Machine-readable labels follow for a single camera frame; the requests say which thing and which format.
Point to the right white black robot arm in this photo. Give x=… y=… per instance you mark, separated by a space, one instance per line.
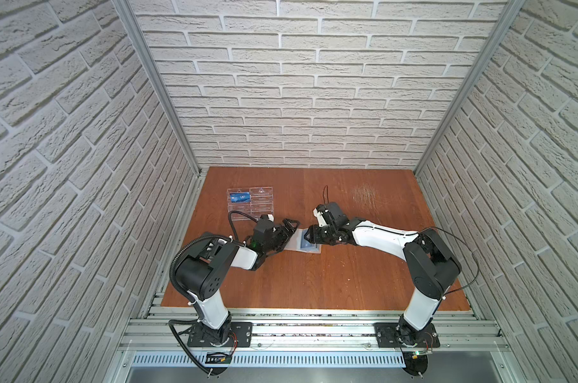
x=432 y=265

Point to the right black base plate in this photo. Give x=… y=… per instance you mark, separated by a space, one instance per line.
x=396 y=335

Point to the perforated metal vent strip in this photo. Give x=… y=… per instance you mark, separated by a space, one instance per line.
x=333 y=359

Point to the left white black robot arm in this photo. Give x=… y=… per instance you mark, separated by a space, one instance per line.
x=200 y=267

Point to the tan leather card holder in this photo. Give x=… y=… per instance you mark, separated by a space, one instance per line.
x=298 y=243

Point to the left corner aluminium post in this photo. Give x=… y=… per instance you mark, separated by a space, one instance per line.
x=137 y=37

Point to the blue item in box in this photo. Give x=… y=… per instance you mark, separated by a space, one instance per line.
x=239 y=197

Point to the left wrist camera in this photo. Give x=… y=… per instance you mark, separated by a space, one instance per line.
x=266 y=218

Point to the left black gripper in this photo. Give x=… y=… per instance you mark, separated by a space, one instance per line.
x=281 y=232

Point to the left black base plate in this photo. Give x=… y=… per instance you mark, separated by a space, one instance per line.
x=202 y=336

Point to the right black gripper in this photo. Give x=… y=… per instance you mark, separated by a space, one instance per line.
x=314 y=235

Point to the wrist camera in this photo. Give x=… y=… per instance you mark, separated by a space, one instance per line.
x=330 y=214
x=266 y=218

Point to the clear plastic organizer box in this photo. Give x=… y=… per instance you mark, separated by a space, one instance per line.
x=262 y=201

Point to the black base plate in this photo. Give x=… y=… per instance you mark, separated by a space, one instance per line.
x=396 y=335
x=202 y=336

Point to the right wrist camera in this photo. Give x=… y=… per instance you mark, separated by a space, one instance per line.
x=330 y=214

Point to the aluminium rail frame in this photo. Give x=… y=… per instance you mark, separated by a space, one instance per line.
x=461 y=335

